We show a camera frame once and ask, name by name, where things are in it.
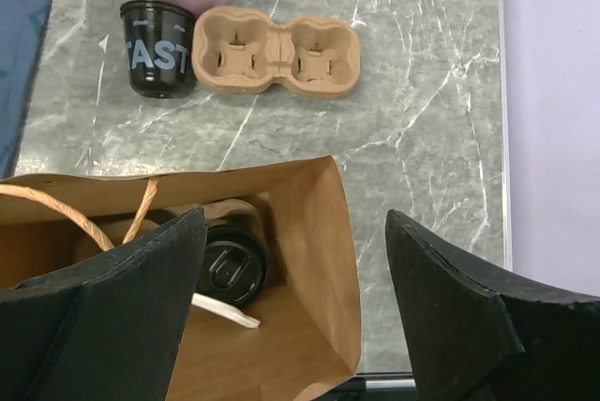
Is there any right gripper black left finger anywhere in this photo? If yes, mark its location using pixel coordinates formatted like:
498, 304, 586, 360
1, 208, 207, 400

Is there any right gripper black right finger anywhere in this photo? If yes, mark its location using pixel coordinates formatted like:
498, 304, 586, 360
385, 210, 599, 400

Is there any single pulp cup carrier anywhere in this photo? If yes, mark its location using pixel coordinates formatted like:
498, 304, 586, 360
71, 199, 276, 285

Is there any single white paper straw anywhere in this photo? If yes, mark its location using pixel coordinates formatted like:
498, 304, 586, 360
191, 293, 261, 329

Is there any brown paper bag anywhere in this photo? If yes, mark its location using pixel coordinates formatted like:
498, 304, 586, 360
1, 156, 361, 400

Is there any brown pulp cup carrier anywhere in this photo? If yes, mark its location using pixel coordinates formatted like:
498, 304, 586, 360
191, 6, 361, 99

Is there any blue letter placemat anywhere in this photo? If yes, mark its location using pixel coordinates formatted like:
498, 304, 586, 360
1, 0, 53, 178

